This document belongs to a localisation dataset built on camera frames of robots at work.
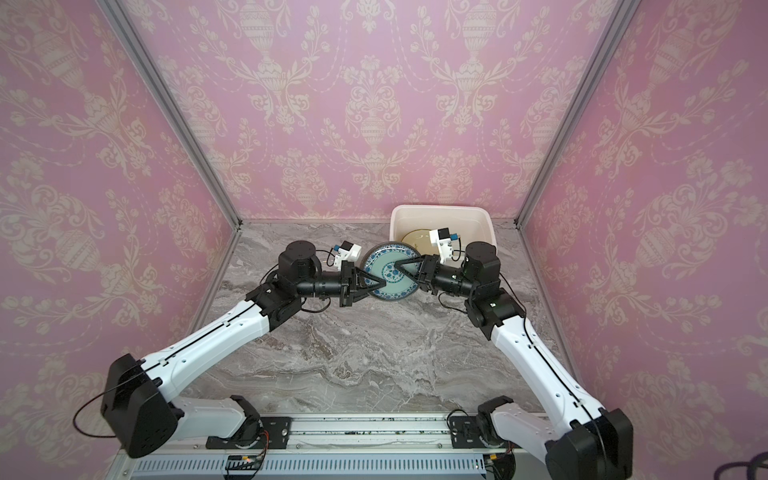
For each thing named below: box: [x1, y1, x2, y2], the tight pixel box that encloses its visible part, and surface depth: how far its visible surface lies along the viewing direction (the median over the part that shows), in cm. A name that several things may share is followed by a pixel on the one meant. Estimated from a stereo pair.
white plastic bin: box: [389, 205, 498, 260], surface depth 102 cm
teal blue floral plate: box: [360, 241, 420, 301], surface depth 70 cm
